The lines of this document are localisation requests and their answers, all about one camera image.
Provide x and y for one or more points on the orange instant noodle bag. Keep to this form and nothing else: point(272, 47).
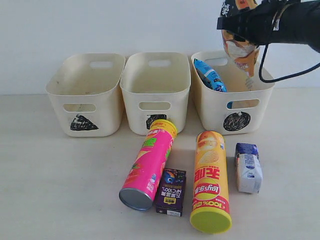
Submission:
point(242, 52)

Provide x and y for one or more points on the cream bin triangle mark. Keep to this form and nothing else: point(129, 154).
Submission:
point(86, 96)

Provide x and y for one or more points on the blue snack bag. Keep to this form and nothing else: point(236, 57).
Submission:
point(210, 78)

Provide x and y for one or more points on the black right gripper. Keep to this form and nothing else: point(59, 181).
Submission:
point(248, 21)

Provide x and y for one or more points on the purple juice carton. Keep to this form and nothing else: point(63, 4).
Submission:
point(170, 193)

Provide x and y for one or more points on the pink chips can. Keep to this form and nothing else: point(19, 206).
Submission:
point(140, 187)

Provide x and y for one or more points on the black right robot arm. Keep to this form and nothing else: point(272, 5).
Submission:
point(276, 22)

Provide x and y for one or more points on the white blue milk carton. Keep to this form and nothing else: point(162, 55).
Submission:
point(249, 174)

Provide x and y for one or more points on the cream bin square mark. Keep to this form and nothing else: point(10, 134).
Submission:
point(156, 85)

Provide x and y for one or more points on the cream bin circle mark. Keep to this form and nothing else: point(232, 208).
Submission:
point(241, 108)

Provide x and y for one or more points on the yellow Lays chips can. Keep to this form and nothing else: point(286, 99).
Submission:
point(210, 198)

